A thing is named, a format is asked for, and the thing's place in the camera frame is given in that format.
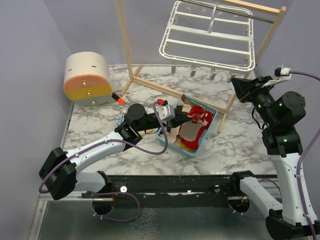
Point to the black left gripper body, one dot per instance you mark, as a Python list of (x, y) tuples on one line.
[(168, 125)]

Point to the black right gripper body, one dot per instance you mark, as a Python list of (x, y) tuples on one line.
[(261, 97)]

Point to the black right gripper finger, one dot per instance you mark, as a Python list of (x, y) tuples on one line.
[(242, 87), (260, 81)]

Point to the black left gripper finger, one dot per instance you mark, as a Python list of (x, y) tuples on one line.
[(182, 115), (178, 122)]

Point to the red beige reindeer sock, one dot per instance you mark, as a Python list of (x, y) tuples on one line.
[(190, 130)]

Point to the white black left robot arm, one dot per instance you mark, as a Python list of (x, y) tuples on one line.
[(63, 171)]

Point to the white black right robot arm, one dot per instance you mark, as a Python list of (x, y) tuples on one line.
[(293, 216)]

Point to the white plastic clip hanger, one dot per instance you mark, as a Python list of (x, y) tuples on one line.
[(205, 37)]

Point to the blue perforated plastic basket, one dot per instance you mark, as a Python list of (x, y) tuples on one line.
[(185, 104)]

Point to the red santa sock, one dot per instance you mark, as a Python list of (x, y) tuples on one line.
[(209, 118)]

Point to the cream ribbed sock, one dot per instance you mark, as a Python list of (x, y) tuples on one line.
[(174, 137)]

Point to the yellow sock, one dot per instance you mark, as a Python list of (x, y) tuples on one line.
[(185, 148)]

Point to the yellow highlighter pen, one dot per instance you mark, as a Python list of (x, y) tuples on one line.
[(146, 132)]

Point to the orange black highlighter pen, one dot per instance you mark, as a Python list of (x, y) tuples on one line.
[(118, 98)]

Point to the metal hanging rod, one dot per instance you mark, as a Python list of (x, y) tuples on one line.
[(207, 5)]

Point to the pastel round drawer box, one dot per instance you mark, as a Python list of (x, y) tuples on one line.
[(87, 79)]

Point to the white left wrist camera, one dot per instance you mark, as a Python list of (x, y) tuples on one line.
[(165, 111)]

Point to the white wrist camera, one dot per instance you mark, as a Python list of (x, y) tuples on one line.
[(165, 111), (281, 74)]

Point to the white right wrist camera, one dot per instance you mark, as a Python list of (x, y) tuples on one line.
[(281, 74)]

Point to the black mounting rail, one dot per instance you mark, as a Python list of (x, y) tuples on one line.
[(174, 191)]

